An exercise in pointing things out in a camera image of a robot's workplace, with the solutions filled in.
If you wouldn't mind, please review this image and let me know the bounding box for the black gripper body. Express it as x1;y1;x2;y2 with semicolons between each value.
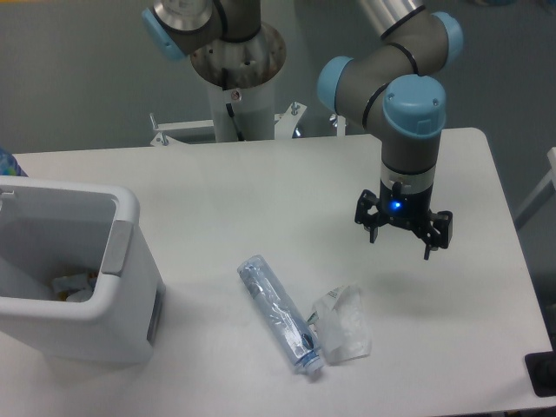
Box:
375;183;434;233

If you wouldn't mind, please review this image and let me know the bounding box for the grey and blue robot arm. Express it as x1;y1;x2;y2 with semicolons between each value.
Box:
142;1;463;252

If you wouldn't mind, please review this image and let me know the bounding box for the black device at table edge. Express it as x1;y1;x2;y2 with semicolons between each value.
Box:
525;351;555;398

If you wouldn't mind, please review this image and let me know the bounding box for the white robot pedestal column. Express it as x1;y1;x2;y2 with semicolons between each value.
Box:
189;22;288;142

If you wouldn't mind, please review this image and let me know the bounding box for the blue patterned object at left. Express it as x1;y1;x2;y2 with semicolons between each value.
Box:
0;148;28;177

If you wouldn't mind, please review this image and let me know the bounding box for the trash inside the can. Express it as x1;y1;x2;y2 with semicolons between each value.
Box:
50;272;98;302

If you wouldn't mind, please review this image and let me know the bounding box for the white frame at right edge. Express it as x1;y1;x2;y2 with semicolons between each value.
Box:
513;147;555;230

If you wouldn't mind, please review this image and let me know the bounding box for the white plastic trash can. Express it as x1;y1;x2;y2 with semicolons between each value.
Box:
1;176;165;363

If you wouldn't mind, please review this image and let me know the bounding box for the crushed clear plastic bottle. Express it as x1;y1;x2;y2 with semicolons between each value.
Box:
237;255;324;377

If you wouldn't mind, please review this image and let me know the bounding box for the black cable on pedestal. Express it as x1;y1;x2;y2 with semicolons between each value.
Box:
221;67;244;142

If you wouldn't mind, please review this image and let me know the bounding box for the white metal base frame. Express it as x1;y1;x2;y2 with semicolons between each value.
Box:
149;102;348;148

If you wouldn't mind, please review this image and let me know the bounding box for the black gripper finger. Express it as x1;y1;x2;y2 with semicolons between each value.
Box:
415;210;453;261
354;189;387;243

